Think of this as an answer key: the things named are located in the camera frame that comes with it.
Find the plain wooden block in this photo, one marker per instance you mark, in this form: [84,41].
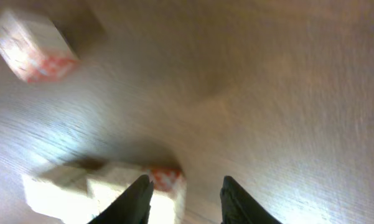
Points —
[33,48]
[168,200]

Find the wooden block with apple picture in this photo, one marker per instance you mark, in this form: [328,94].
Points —
[60,192]

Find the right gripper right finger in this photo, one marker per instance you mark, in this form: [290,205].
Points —
[238,206]

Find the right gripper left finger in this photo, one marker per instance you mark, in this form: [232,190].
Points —
[131,207]

